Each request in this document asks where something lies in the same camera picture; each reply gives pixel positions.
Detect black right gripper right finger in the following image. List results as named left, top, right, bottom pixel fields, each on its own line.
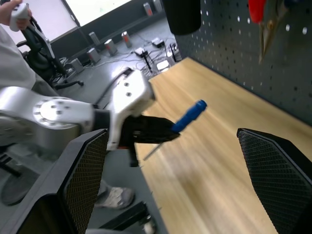
left=236, top=127, right=312, bottom=234

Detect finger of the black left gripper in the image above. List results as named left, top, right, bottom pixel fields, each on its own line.
left=136, top=132, right=181, bottom=145
left=140, top=116, right=176, bottom=134

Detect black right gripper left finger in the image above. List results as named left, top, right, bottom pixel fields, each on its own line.
left=0, top=128, right=109, bottom=234

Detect blue handled screwdriver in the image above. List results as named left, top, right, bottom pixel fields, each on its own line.
left=143, top=99, right=208, bottom=161

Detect red handled scissors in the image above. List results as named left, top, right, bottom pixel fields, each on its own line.
left=247, top=0, right=268, bottom=24

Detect white handheld controller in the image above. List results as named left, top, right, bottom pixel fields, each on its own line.
left=9, top=3, right=30, bottom=33

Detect grey pegboard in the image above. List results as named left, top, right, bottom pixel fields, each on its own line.
left=175, top=0, right=312, bottom=127

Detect person's bare hand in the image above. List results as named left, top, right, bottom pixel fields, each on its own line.
left=0, top=0, right=33, bottom=31

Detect black table leg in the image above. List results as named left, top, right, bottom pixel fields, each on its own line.
left=98, top=201, right=156, bottom=234

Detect dark round floor base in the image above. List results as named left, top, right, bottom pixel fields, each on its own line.
left=0, top=168, right=40, bottom=206

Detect black plastic cup holder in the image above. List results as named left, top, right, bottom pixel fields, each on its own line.
left=162, top=0, right=202, bottom=36

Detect black office chair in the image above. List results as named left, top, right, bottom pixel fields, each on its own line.
left=16, top=24, right=84, bottom=91

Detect person in grey clothes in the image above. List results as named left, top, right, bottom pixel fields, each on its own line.
left=0, top=23, right=135, bottom=210

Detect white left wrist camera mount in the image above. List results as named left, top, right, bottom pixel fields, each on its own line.
left=106, top=70, right=156, bottom=151

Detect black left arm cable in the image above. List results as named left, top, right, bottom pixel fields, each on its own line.
left=94, top=67, right=134, bottom=106

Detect white board with black frame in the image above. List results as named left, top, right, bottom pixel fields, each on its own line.
left=62, top=0, right=137, bottom=27

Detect blue handled scissors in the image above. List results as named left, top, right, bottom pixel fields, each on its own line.
left=258, top=0, right=293, bottom=64

